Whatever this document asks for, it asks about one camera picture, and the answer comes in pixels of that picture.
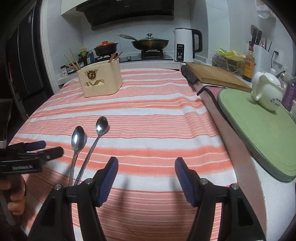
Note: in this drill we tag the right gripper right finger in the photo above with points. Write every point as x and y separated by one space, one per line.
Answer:
238 220

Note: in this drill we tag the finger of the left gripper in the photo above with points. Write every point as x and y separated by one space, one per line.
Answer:
47 154
28 147

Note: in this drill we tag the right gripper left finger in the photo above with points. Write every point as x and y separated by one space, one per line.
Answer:
54 220

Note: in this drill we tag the large steel spoon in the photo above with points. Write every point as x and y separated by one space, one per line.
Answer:
77 143

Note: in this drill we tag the small steel spoon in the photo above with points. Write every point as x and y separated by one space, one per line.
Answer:
101 129

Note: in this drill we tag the person's left hand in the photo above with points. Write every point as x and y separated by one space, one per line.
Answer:
17 204

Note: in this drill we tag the small spice jar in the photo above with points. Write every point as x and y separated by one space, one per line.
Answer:
64 70

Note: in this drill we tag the green cutting mat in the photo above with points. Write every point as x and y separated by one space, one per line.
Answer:
268 135

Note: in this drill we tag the beige utensil holder box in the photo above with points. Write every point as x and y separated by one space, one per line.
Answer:
101 78

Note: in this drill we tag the condiment bottles group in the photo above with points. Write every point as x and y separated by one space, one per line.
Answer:
86 57

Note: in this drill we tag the striped orange white tablecloth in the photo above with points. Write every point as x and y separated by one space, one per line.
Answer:
154 118

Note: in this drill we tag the black pot orange lid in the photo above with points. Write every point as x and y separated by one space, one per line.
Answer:
105 49

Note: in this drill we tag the white ceramic teapot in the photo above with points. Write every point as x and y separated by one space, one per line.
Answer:
267 90

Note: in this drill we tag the black gas stove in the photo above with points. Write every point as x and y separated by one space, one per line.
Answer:
145 56

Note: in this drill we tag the black range hood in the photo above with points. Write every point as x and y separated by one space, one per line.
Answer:
102 12

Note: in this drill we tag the wooden cutting board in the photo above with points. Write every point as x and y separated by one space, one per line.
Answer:
217 76

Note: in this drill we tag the black wok with lid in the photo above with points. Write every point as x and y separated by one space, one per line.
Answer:
148 43

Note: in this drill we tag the sauce bottle red label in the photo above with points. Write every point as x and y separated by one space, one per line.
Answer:
249 63

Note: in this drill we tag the white knife holder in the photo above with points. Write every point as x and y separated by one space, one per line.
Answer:
262 56

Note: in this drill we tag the white electric kettle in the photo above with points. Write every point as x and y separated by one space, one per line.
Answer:
188 42

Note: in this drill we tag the wire basket with packets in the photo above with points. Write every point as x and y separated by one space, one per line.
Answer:
229 60

